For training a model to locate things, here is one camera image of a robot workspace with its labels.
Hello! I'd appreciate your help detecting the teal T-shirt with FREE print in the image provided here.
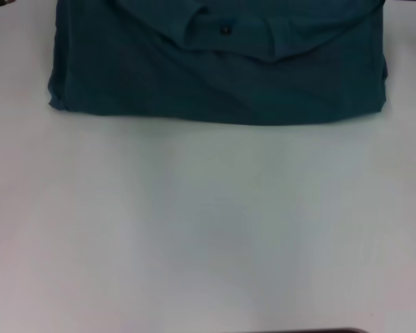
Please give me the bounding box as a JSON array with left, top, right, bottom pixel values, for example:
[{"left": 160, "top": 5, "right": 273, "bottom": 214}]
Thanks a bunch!
[{"left": 47, "top": 0, "right": 388, "bottom": 126}]

